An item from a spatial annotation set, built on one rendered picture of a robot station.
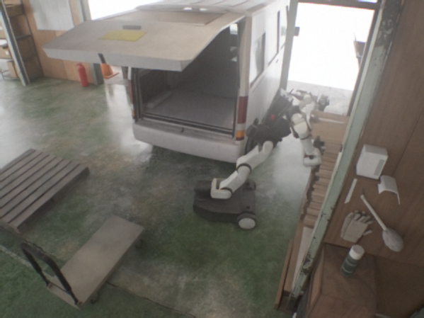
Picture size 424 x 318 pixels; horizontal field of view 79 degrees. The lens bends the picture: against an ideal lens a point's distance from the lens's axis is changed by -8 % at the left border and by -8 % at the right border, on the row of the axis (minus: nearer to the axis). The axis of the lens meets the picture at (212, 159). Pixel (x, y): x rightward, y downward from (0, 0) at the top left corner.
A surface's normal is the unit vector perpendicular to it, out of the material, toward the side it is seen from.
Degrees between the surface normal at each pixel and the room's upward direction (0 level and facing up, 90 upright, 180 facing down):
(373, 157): 90
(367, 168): 90
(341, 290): 0
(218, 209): 0
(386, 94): 90
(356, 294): 0
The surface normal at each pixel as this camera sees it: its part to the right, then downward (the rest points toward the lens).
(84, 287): 0.00, -0.81
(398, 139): -0.37, 0.55
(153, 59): -0.30, 0.76
